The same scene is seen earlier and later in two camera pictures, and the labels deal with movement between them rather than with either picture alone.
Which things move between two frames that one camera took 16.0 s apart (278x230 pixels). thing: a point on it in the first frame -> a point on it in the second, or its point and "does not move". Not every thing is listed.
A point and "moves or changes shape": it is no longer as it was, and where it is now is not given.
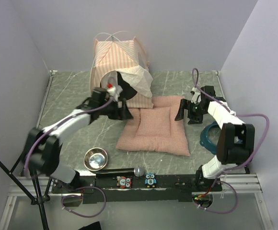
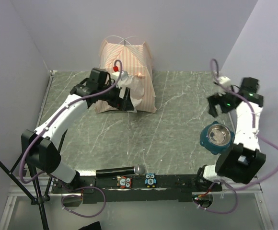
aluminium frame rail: [243, 183] does not move
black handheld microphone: [138, 171] does not move
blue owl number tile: [150, 180] does not move
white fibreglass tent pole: [93, 55] -> [121, 38]
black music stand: [38, 199] does not move
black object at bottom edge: [95, 225] does not move
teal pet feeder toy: [210, 135] does not move
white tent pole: [110, 37] -> [122, 38]
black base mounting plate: [136, 188] does not move
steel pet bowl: [95, 158] -> [219, 134]
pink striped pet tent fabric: [125, 61] moves or changes shape
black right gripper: [194, 120] -> [215, 99]
